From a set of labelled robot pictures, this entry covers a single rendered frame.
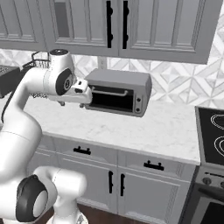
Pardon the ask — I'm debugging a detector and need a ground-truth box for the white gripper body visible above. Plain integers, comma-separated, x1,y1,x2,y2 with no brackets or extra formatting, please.
47,85,94,106

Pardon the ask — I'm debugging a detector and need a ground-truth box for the narrow grey drawer front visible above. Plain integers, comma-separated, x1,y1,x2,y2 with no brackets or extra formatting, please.
37,134,57,153

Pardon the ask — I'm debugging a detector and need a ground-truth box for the grey toaster oven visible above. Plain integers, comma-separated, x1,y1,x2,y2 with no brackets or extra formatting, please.
84,68,153,118

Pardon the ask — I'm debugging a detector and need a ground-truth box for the dark grey box appliance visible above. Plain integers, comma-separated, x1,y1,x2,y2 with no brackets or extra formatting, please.
0,65,23,99

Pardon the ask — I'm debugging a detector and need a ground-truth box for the narrow grey base cupboard door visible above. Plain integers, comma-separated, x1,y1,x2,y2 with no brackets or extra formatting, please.
26,150,60,177

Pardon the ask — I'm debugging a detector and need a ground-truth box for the black hob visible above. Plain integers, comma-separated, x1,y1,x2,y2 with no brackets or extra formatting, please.
194,106,224,167

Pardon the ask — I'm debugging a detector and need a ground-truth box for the grey toaster oven handle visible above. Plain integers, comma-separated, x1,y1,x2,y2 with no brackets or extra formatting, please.
90,86,130,97

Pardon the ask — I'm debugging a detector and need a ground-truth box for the black drawer handle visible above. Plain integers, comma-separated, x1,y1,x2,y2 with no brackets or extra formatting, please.
73,146,92,156
143,159,165,172

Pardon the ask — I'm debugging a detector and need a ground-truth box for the black wire rack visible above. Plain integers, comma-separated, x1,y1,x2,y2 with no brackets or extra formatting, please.
22,51,53,99

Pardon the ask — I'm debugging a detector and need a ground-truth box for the white wall socket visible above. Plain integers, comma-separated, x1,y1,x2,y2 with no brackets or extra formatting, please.
97,56,109,70

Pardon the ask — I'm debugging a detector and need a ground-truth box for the black base cupboard handle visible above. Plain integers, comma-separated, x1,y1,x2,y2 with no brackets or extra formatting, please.
119,173,126,197
108,171,115,194

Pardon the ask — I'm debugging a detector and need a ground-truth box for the black wall cupboard handle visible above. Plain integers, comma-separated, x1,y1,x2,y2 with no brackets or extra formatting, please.
122,0,130,50
105,0,115,49

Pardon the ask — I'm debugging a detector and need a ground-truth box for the narrow grey wall cupboard door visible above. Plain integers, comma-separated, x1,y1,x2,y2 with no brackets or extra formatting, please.
0,0,48,53

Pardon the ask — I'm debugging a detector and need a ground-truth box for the dark oven door handle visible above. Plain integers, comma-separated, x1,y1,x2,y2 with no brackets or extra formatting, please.
197,186,224,204

